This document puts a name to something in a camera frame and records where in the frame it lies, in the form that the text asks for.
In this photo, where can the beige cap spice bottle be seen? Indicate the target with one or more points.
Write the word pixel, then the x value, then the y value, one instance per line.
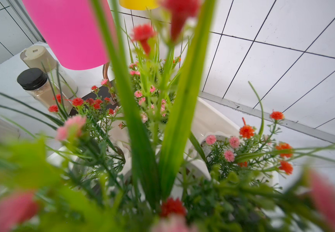
pixel 38 56

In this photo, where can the small red flower potted plant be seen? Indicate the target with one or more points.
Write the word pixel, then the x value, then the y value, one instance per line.
pixel 252 150

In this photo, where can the white rectangular storage tray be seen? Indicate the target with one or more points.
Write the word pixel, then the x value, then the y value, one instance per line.
pixel 207 121

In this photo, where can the pink plastic goblet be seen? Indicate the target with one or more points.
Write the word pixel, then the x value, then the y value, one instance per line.
pixel 71 31

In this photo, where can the green potted plant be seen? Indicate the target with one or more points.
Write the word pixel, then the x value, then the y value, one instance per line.
pixel 97 119
pixel 154 71

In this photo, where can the pink potted plant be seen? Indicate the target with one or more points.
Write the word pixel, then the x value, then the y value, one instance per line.
pixel 161 194

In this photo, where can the yellow plastic goblet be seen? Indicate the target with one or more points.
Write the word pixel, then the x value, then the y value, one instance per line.
pixel 139 5

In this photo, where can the black cap spice bottle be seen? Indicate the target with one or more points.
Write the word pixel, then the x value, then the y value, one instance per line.
pixel 37 83

